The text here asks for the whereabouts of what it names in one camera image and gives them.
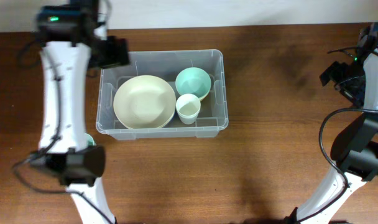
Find beige plate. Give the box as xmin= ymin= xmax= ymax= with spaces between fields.
xmin=113 ymin=75 xmax=176 ymax=129

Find clear plastic storage bin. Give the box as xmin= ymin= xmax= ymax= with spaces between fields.
xmin=96 ymin=49 xmax=229 ymax=141

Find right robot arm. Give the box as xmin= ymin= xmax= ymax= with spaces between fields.
xmin=283 ymin=23 xmax=378 ymax=223

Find grey cup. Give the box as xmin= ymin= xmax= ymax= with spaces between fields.
xmin=178 ymin=114 xmax=198 ymax=125

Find green cup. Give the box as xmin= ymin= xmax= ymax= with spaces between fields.
xmin=85 ymin=133 xmax=96 ymax=146

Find green bowl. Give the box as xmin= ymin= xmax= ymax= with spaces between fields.
xmin=175 ymin=67 xmax=211 ymax=98

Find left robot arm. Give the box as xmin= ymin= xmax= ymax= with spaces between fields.
xmin=26 ymin=0 xmax=129 ymax=223

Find yellow bowl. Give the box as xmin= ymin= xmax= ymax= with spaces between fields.
xmin=199 ymin=91 xmax=210 ymax=101

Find cream cup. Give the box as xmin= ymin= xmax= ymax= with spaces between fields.
xmin=175 ymin=94 xmax=201 ymax=116

